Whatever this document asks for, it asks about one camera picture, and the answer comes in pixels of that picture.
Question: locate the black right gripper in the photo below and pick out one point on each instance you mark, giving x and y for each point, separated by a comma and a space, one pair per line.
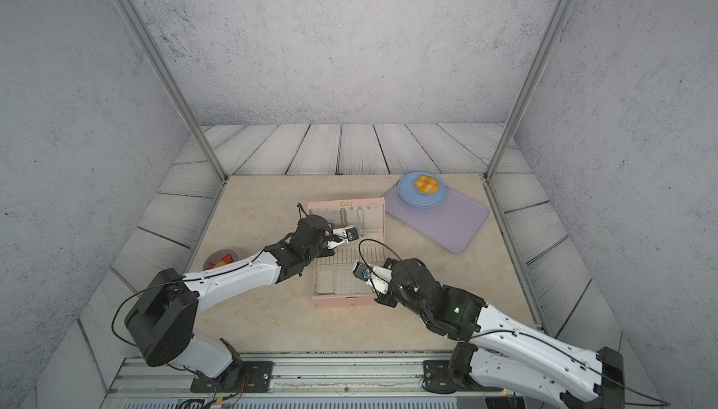
385, 300

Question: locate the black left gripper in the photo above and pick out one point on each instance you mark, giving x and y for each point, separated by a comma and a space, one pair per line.
327, 253

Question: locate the pink jewelry box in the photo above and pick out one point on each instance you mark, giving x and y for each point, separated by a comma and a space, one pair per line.
334, 285

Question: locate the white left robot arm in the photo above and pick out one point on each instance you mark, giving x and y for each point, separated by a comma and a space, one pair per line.
161, 322

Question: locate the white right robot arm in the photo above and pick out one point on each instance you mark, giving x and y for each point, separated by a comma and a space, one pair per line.
494, 350

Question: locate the purple cutting mat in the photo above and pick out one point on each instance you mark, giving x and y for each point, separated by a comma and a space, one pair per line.
453, 224

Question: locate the red yellow snack packets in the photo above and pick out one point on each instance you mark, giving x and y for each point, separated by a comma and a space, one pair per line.
226, 260

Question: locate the small purple bowl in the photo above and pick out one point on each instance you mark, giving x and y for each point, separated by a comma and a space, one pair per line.
219, 254

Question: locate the blue plate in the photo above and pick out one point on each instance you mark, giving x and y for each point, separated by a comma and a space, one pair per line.
408, 193

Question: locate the orange bread pastry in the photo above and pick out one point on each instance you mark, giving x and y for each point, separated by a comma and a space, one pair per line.
426, 184

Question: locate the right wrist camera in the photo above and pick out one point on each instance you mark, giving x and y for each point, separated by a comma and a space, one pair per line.
377, 277

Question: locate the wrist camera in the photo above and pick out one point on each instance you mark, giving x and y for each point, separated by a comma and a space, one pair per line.
377, 277
342, 236

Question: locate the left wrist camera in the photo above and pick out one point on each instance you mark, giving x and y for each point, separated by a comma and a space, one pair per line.
342, 236

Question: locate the metal base rail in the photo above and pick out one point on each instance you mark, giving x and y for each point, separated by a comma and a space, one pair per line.
294, 375

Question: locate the metal frame post left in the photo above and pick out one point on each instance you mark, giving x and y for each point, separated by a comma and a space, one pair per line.
139, 30

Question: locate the metal frame post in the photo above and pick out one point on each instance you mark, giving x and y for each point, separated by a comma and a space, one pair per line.
139, 30
548, 40

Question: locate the metal frame post right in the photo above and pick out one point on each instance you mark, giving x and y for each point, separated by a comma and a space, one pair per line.
548, 40

